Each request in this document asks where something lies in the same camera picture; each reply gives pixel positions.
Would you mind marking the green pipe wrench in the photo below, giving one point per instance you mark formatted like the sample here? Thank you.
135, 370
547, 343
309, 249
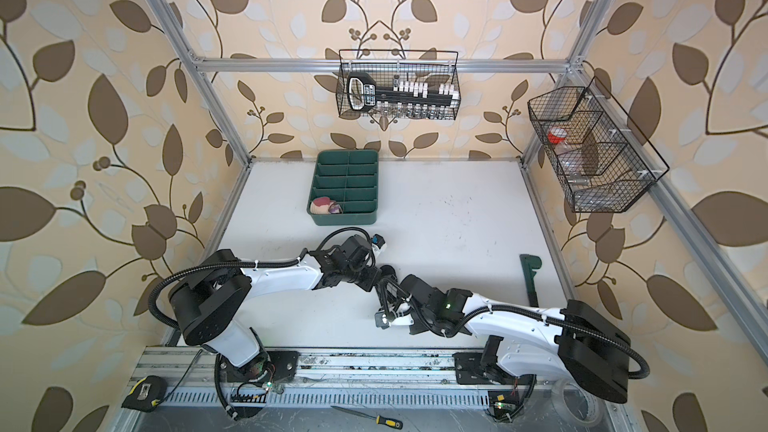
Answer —
530, 265

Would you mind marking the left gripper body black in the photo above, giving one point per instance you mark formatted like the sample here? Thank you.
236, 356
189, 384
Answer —
372, 275

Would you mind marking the beige sock maroon purple stripes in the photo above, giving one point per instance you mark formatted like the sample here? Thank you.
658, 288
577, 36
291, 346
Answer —
325, 206

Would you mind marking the yellow black handled screwdriver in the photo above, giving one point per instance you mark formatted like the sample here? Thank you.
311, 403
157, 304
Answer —
378, 419

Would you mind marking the aluminium front rail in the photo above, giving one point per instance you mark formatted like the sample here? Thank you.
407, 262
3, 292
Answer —
416, 386

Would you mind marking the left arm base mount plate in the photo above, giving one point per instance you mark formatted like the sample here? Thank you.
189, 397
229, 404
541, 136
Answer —
267, 366

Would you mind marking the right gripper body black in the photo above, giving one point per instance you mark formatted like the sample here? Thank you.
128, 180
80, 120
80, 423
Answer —
422, 322

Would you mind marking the clear tape roll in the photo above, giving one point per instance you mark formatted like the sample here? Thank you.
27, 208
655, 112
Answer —
575, 405

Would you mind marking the black yellow tape measure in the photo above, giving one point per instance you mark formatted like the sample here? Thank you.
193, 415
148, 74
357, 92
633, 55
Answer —
147, 394

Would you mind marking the black wire basket wall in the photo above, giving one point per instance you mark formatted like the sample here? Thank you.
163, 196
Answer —
432, 65
607, 161

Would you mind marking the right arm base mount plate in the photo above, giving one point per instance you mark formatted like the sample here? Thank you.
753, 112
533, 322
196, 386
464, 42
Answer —
470, 369

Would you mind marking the black grey argyle sock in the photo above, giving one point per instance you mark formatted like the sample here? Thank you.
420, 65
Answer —
387, 276

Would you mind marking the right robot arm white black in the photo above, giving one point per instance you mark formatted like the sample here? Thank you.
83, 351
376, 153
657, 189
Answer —
574, 342

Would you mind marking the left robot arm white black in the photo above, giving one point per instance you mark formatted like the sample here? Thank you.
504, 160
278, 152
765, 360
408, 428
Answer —
202, 302

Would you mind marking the black socket set rail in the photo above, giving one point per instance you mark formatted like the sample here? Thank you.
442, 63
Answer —
397, 95

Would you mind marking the red lidded container in basket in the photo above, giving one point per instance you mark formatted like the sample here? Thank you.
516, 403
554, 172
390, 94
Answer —
556, 135

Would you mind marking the green plastic divided tray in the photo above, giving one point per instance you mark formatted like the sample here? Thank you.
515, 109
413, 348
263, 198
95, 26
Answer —
350, 177

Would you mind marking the black wire basket right wall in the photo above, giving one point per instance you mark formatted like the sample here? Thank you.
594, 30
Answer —
607, 161

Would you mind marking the black wire basket back wall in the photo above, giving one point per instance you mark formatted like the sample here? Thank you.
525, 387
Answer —
432, 65

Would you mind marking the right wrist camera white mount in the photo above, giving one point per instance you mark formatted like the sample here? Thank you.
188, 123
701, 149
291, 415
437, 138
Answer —
383, 320

